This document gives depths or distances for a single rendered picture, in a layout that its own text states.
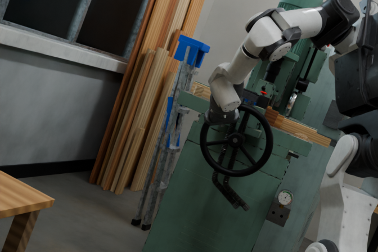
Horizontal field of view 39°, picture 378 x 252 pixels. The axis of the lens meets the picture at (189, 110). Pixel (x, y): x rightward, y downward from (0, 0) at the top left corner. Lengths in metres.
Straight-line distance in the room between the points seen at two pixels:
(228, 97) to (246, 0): 3.36
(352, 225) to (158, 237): 1.01
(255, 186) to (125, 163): 1.63
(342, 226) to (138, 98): 2.27
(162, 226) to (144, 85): 1.51
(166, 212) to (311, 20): 1.13
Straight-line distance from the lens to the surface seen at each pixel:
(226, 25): 5.01
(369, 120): 1.69
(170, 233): 2.41
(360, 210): 1.72
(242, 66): 1.60
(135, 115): 3.72
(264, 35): 1.55
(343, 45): 1.79
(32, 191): 1.60
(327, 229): 1.73
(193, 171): 2.35
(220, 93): 1.70
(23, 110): 3.19
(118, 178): 3.78
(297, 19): 1.60
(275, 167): 2.29
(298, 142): 2.28
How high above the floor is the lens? 1.03
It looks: 5 degrees down
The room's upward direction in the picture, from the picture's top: 22 degrees clockwise
